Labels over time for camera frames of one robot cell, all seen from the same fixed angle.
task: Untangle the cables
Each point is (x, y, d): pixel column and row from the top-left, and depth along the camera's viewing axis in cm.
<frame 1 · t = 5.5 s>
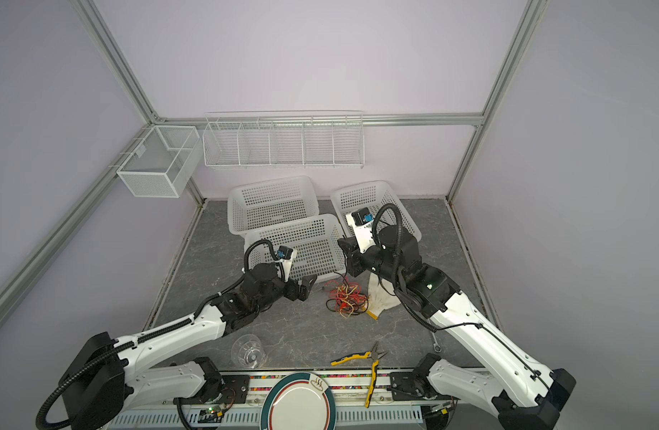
left hand: (303, 274, 80), fingers open
right hand: (339, 243, 66), fingers closed
back left white basket: (268, 200, 121), point 2 cm above the table
front middle white basket: (317, 238, 107), point 2 cm above the table
right white basket: (372, 195, 118), point 5 cm above the table
white work glove: (378, 298, 91), point 2 cm above the table
yellow handled pliers: (374, 356, 80), on the table
clear plastic cup: (247, 350, 82), on the table

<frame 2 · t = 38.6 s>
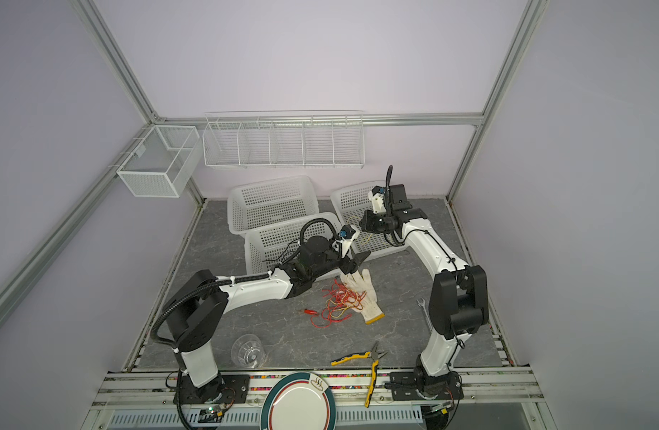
left hand: (363, 248, 81), fingers open
right hand: (361, 224, 89), fingers closed
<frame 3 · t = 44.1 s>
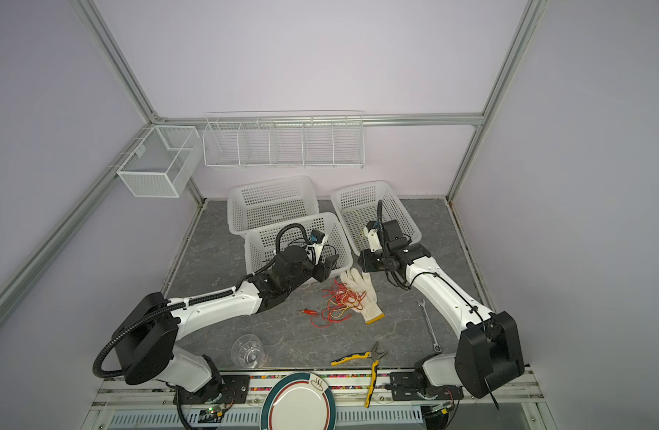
left hand: (331, 254, 81), fingers open
right hand: (364, 261, 84), fingers open
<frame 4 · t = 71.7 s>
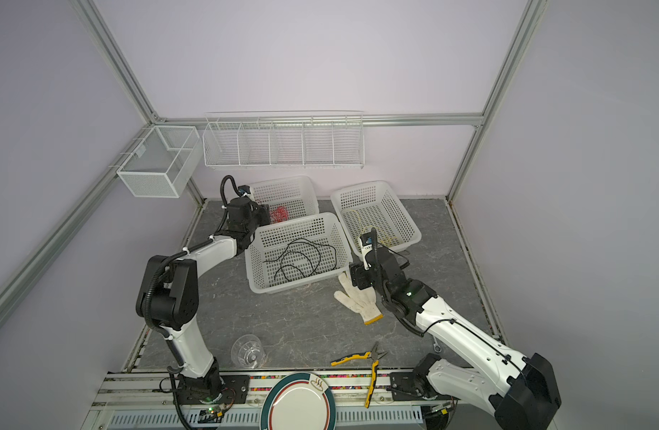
left hand: (267, 206, 96), fingers open
right hand: (362, 261, 78), fingers open
